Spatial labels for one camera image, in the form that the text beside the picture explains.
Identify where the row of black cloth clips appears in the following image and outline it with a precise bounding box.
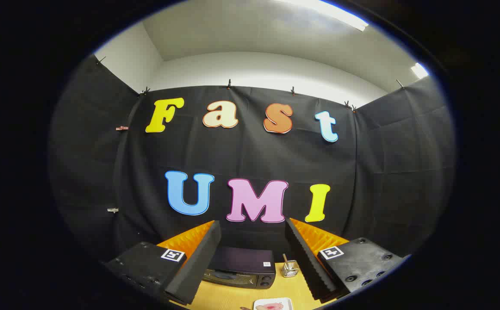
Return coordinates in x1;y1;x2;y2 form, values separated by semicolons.
96;55;405;112

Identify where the clear mesh holder cup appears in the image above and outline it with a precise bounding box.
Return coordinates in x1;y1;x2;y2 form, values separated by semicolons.
281;260;300;278

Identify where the white square plate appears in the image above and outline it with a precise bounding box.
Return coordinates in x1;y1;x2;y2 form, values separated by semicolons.
253;298;293;310

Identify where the black toaster oven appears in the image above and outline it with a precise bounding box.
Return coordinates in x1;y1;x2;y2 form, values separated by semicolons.
202;245;276;289

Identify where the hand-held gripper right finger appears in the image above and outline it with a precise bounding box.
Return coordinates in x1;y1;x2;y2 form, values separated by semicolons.
285;218;405;303

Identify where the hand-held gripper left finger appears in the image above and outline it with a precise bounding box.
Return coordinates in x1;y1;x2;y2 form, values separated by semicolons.
103;220;222;306

